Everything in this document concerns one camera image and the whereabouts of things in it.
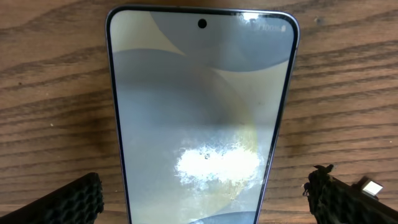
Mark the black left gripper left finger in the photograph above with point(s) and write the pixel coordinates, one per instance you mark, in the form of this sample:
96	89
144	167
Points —
78	202

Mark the black smartphone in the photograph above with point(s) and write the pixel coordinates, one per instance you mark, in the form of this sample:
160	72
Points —
199	95

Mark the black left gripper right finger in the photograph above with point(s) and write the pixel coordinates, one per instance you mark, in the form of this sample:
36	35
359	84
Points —
332	201

